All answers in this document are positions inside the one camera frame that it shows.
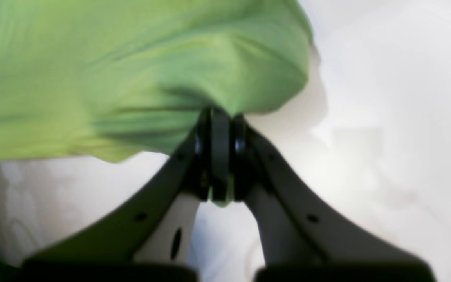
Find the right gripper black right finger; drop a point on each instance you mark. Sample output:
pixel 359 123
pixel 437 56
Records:
pixel 303 238

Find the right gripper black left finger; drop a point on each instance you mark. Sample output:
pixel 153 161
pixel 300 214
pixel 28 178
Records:
pixel 140 240

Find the green t-shirt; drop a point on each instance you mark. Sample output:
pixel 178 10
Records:
pixel 111 78

